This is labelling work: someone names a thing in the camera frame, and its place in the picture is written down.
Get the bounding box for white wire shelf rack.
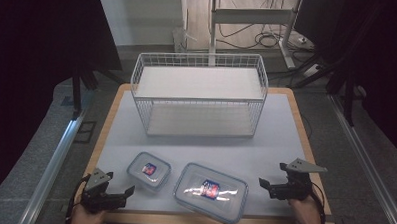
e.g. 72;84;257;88
129;49;271;140

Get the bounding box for black curtain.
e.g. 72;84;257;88
0;0;125;212
289;0;397;162

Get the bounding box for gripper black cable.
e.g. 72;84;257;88
65;173;92;224
309;181;329;224

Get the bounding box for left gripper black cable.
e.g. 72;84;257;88
65;173;92;224

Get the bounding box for small clear lidded container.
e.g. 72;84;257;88
125;151;173;193

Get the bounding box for black tripod stand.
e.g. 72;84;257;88
68;62;123;121
285;49;361;128

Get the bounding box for pale blue table mat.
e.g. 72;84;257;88
86;86;319;220

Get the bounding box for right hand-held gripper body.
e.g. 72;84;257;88
268;157;329;203

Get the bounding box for person's right hand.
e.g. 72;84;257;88
287;194;325;224

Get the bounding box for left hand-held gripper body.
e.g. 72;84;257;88
80;167;128;215

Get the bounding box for person's left hand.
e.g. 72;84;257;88
71;203;106;224

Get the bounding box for black floor cables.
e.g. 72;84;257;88
217;22;317;54

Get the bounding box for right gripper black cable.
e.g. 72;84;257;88
309;181;329;224

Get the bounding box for large clear lidded container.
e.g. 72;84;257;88
171;161;251;224

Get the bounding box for aluminium rail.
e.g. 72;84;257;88
325;95;397;224
17;114;86;224

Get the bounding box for white power strip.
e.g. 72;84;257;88
302;63;323;79

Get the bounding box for white metal desk frame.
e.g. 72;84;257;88
207;0;300;70

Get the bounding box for black square floor frame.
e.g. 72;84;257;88
72;120;97;144

